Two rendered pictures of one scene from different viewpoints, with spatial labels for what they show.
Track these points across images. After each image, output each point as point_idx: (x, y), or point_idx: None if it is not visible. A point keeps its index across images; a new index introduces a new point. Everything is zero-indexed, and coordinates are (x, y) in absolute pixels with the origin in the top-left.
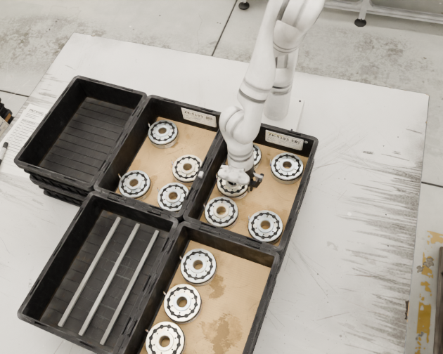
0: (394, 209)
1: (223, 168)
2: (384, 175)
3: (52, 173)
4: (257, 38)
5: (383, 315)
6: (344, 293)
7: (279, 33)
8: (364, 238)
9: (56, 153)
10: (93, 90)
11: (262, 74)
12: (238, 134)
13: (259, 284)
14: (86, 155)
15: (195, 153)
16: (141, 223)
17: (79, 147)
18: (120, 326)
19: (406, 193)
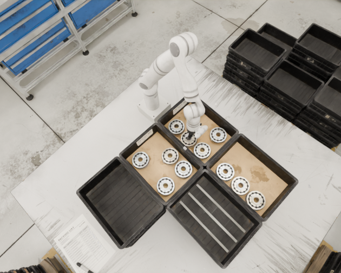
0: (221, 87)
1: (195, 134)
2: (204, 82)
3: (142, 226)
4: (182, 72)
5: (263, 115)
6: (249, 123)
7: (169, 66)
8: (229, 104)
9: (117, 225)
10: (89, 186)
11: (194, 82)
12: (202, 112)
13: (242, 150)
14: (129, 208)
15: (160, 150)
16: (188, 191)
17: (121, 210)
18: (238, 220)
19: (216, 79)
